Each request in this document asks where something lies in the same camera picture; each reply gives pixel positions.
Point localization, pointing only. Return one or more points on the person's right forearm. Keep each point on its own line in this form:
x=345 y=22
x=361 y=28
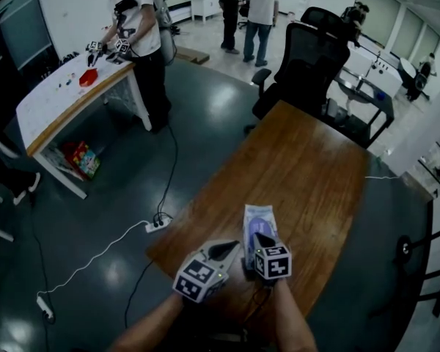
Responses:
x=293 y=317

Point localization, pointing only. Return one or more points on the colourful red toy box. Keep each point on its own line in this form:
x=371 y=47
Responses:
x=86 y=160

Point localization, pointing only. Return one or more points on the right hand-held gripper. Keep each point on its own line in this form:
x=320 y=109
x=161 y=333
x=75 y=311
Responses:
x=275 y=262

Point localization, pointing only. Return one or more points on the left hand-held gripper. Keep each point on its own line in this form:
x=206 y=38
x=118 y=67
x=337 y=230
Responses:
x=205 y=273

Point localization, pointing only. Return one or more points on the white power strip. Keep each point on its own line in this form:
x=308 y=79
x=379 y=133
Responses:
x=157 y=226
x=45 y=307

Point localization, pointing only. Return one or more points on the black table with sink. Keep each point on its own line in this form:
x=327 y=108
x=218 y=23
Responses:
x=381 y=105

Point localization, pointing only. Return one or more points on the round white table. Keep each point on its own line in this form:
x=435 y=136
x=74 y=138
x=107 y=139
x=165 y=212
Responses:
x=407 y=70

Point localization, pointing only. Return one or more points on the white counter cabinet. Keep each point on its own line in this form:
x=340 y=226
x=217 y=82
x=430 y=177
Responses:
x=385 y=75

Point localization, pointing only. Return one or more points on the black mesh office chair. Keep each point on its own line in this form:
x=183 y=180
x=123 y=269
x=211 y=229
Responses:
x=308 y=68

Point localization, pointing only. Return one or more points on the black coat rack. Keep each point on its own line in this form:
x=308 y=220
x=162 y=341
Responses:
x=407 y=248

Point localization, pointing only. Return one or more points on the blue and white packet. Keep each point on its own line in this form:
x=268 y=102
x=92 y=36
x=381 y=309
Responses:
x=258 y=211

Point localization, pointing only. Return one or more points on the black television stand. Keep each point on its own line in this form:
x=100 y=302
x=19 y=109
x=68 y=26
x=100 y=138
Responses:
x=425 y=288

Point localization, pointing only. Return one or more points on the white table with wooden edge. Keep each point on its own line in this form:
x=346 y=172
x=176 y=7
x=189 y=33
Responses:
x=55 y=101

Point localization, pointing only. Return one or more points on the person's left forearm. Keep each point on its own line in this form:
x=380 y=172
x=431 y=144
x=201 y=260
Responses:
x=150 y=325

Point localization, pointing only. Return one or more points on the small white side table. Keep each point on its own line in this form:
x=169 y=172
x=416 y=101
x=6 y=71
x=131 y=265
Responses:
x=205 y=2

